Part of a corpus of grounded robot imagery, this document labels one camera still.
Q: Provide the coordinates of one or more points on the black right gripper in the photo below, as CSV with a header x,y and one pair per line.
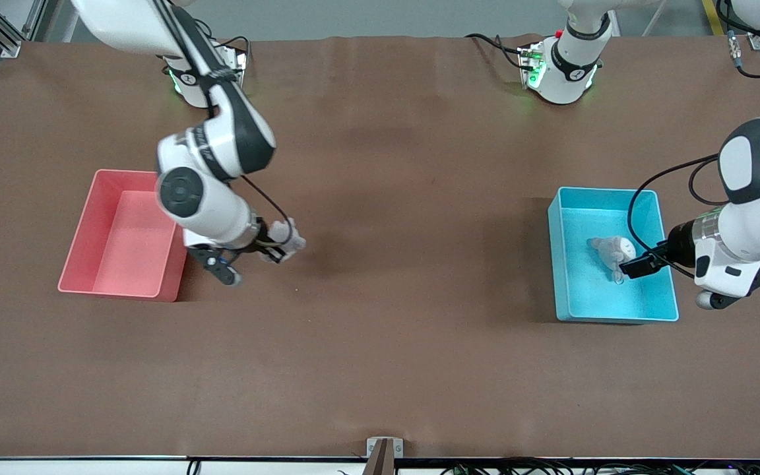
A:
x,y
260,237

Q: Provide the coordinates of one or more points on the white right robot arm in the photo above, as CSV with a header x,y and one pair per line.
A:
x,y
208,211

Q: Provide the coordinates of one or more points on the left arm base connector plate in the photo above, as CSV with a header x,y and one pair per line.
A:
x,y
530,66

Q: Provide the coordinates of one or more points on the white table edge rail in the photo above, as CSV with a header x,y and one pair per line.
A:
x,y
57,468

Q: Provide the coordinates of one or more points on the pink plastic box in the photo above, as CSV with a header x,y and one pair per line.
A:
x,y
123,264

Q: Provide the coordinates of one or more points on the metal table edge bracket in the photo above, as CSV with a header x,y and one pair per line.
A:
x,y
398,448

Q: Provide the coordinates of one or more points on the blue plastic box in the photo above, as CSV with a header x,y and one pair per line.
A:
x,y
591,297

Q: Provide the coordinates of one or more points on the brown table mat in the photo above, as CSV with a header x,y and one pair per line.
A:
x,y
419,297

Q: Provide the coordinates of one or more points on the grey plush toy white face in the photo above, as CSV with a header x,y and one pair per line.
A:
x,y
611,251

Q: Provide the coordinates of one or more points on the plain grey plush toy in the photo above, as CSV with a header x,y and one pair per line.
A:
x,y
287,234

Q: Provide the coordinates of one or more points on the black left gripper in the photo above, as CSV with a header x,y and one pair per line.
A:
x,y
677,243

